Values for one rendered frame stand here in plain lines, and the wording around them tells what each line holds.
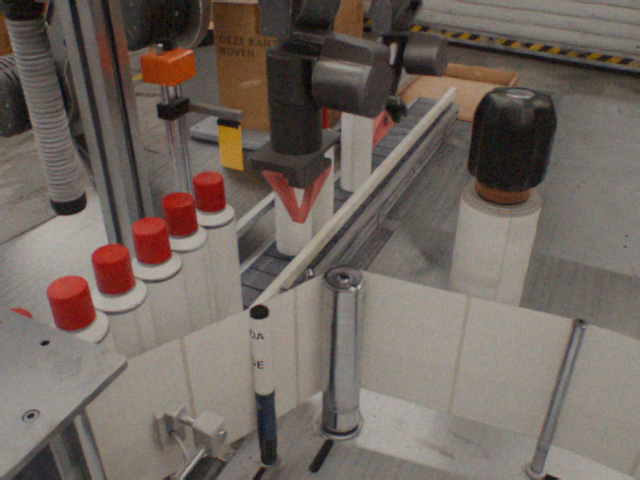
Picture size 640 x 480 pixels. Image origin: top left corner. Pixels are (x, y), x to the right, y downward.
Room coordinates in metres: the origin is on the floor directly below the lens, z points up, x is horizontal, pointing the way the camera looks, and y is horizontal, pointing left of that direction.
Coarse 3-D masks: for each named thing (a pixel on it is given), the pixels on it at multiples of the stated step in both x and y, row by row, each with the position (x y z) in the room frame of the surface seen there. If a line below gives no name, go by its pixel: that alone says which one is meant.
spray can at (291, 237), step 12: (300, 192) 0.74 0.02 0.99; (276, 204) 0.75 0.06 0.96; (300, 204) 0.74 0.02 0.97; (276, 216) 0.75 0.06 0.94; (288, 216) 0.73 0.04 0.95; (276, 228) 0.75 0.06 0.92; (288, 228) 0.73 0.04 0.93; (300, 228) 0.74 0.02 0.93; (276, 240) 0.75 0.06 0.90; (288, 240) 0.74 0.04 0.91; (300, 240) 0.74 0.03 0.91; (288, 252) 0.74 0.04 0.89
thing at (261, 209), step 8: (408, 80) 1.28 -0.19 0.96; (400, 88) 1.24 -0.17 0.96; (272, 192) 0.78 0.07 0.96; (264, 200) 0.76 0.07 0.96; (272, 200) 0.76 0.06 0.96; (256, 208) 0.74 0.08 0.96; (264, 208) 0.74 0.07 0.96; (248, 216) 0.72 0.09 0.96; (256, 216) 0.72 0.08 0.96; (240, 224) 0.69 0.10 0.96; (248, 224) 0.70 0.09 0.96; (240, 232) 0.69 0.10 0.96
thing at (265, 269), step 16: (416, 112) 1.30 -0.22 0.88; (400, 128) 1.21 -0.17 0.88; (432, 128) 1.22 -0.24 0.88; (384, 144) 1.13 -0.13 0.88; (416, 144) 1.13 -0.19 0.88; (400, 160) 1.06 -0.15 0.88; (336, 192) 0.93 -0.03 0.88; (336, 208) 0.88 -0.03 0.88; (336, 240) 0.78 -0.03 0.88; (272, 256) 0.74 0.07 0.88; (320, 256) 0.74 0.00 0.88; (256, 272) 0.70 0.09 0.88; (272, 272) 0.70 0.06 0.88; (304, 272) 0.70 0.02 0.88; (256, 288) 0.66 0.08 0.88
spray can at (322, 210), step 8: (328, 128) 0.81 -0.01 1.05; (328, 152) 0.79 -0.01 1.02; (328, 176) 0.79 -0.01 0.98; (328, 184) 0.79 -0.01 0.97; (320, 192) 0.78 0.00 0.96; (328, 192) 0.79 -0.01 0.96; (320, 200) 0.78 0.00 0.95; (328, 200) 0.79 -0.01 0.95; (312, 208) 0.78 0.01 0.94; (320, 208) 0.78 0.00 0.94; (328, 208) 0.79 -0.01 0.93; (312, 216) 0.78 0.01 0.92; (320, 216) 0.78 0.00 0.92; (328, 216) 0.79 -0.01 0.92; (312, 224) 0.78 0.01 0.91; (320, 224) 0.78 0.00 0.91; (312, 232) 0.78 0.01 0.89
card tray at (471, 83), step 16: (448, 64) 1.70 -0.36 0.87; (416, 80) 1.66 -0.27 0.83; (432, 80) 1.66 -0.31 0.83; (448, 80) 1.66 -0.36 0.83; (464, 80) 1.66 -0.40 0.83; (480, 80) 1.66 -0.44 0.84; (496, 80) 1.64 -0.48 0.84; (512, 80) 1.55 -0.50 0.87; (400, 96) 1.53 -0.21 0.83; (416, 96) 1.53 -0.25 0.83; (432, 96) 1.53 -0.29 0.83; (464, 96) 1.53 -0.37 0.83; (480, 96) 1.53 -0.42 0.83; (464, 112) 1.42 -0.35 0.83
